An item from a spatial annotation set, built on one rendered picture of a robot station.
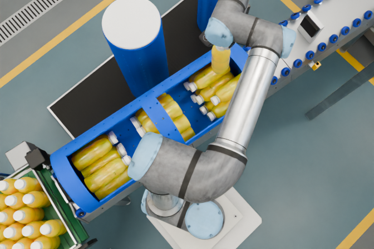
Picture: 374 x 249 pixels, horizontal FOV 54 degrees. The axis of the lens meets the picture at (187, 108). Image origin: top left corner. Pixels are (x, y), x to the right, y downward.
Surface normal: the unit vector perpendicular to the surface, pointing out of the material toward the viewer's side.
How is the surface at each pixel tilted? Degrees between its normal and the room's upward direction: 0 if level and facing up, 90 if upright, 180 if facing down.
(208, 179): 14
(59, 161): 27
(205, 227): 5
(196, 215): 5
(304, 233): 0
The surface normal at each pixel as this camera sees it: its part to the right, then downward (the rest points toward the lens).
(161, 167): -0.11, -0.10
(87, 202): 0.45, 0.47
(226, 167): 0.22, -0.19
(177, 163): 0.00, -0.37
